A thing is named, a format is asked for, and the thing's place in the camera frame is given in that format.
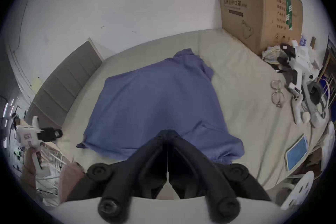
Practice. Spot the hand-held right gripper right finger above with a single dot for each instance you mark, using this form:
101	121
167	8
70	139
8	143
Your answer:
212	178

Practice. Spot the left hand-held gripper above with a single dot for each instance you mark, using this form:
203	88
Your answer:
27	135

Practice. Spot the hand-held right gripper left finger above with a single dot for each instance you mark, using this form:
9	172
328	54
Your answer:
123	178

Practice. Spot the blue shirt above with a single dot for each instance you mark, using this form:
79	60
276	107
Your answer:
157	102

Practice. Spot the person's left hand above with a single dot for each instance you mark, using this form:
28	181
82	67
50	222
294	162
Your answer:
28	174

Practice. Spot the grey padded headboard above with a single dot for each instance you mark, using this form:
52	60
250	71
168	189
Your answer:
65	83

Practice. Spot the white plastic stool with holes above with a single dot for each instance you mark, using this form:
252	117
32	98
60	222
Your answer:
299	191

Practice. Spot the eyeglasses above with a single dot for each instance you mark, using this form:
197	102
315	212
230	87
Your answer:
277	98

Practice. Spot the spare white hand-held gripper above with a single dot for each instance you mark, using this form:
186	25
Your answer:
298	110
301	56

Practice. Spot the crumpled white plastic bag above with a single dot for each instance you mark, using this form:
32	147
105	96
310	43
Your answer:
271	55

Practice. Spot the brown cardboard carton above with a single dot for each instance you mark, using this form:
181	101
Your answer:
244	10

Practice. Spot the blue card with white frame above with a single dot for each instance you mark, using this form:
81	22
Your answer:
296	152

